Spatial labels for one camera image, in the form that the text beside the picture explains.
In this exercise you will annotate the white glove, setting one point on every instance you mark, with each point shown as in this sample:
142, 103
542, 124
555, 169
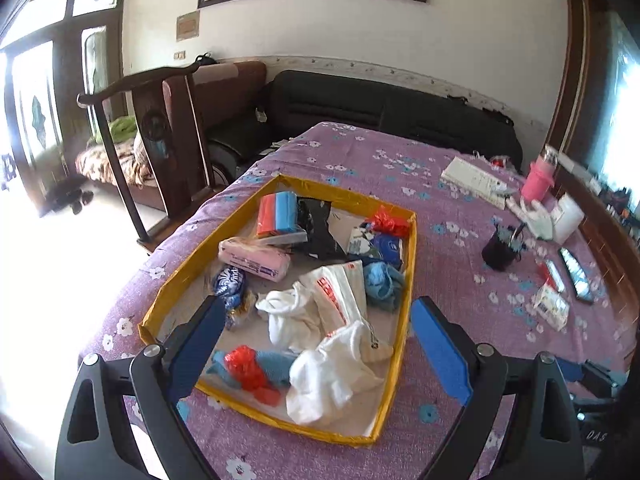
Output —
537, 217

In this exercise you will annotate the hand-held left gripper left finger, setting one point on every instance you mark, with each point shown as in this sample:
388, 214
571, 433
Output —
195, 345

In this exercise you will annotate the black plastic bag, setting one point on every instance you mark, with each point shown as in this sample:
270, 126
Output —
317, 227

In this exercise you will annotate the wooden glass cabinet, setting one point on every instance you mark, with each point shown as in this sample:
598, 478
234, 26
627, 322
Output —
580, 110

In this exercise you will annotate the green cloth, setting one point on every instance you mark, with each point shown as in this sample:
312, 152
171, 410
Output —
122, 129

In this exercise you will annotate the white power strip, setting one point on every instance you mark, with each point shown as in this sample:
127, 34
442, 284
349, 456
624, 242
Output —
475, 176

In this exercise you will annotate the small black item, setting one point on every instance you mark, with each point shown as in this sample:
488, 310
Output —
205, 59

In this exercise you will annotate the pink water bottle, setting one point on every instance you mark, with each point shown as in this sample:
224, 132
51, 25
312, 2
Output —
537, 180

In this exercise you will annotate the white tag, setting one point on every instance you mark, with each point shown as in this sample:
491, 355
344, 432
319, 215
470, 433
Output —
260, 114

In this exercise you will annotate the small white packet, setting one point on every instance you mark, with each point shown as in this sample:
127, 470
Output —
551, 306

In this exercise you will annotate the white bag with red print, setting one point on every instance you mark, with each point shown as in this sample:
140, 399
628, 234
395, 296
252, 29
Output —
340, 290

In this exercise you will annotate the brown patterned blanket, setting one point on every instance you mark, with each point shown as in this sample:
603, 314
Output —
107, 165

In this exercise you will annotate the pink tissue pack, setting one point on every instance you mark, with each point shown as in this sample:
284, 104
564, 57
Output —
255, 259

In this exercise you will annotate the wooden glass door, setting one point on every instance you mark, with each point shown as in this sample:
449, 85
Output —
65, 100

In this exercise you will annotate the blue sock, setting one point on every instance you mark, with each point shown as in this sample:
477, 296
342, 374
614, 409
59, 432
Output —
382, 280
275, 365

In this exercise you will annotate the small items on cabinet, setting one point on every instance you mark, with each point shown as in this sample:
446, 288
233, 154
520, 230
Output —
620, 205

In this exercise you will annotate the black cup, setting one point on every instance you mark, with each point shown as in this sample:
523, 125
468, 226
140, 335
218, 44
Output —
500, 252

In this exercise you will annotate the black sofa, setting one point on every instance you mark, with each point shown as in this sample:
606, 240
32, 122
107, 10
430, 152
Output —
350, 105

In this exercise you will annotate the large white cloth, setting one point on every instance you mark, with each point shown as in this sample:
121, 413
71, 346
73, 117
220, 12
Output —
325, 380

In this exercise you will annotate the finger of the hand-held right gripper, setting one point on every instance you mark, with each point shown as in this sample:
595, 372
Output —
602, 376

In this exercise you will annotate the small red plastic bag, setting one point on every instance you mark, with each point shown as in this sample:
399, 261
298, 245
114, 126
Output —
250, 372

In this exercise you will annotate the white sock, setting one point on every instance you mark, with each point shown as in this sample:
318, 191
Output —
287, 312

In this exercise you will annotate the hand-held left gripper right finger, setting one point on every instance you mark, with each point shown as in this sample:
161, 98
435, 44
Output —
440, 345

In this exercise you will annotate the yellow-edged cardboard tray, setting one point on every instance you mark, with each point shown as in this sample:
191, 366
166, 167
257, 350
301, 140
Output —
350, 422

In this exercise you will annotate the dark shoes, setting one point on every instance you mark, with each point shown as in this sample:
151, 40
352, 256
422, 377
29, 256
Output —
70, 197

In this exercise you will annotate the blue and white snack bag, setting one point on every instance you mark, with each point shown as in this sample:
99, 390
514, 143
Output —
230, 285

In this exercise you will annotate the black phone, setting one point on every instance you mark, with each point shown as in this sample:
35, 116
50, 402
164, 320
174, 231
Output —
576, 276

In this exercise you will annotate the dark wooden chair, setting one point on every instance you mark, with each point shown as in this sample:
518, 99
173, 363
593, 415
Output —
170, 160

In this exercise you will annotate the wall plaque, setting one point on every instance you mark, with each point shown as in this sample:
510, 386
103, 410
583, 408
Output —
188, 25

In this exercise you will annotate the brown sofa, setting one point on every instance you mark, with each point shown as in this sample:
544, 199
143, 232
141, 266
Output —
225, 95

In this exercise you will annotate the red and blue cloth pack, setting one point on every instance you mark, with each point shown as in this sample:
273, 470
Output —
277, 212

